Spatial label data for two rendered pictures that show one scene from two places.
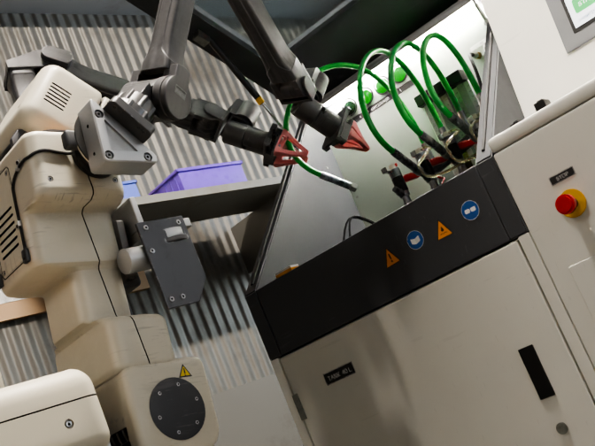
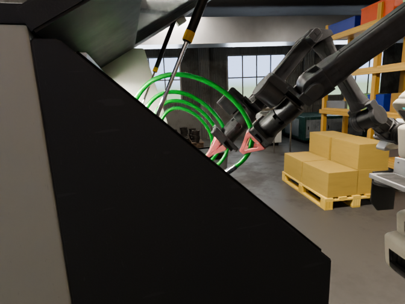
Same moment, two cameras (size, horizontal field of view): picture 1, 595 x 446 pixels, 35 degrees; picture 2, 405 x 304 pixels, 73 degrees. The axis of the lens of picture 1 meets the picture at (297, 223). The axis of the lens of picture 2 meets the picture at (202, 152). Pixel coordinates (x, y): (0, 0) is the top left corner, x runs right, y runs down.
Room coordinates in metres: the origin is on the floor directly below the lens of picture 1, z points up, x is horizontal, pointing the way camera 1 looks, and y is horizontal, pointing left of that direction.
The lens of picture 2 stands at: (2.81, 0.32, 1.35)
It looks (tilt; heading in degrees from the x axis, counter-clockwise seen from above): 12 degrees down; 220
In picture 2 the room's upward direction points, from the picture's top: 2 degrees counter-clockwise
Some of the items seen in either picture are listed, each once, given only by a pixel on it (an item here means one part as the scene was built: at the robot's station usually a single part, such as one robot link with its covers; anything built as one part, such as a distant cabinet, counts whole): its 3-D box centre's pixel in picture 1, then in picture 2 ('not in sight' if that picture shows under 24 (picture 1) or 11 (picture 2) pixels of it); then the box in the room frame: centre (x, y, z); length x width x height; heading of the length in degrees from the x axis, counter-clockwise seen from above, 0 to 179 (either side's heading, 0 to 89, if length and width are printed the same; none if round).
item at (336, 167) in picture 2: not in sight; (328, 164); (-1.02, -0.64, 0.37); 1.25 x 0.89 x 0.74; 42
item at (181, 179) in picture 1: (199, 188); not in sight; (3.64, 0.30, 1.66); 0.33 x 0.23 x 0.11; 135
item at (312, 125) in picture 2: not in sight; (320, 125); (-5.44, -2.03, 0.34); 1.74 x 1.59 x 0.69; 135
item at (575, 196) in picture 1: (567, 203); not in sight; (1.68, -0.46, 0.80); 0.05 x 0.04 x 0.05; 54
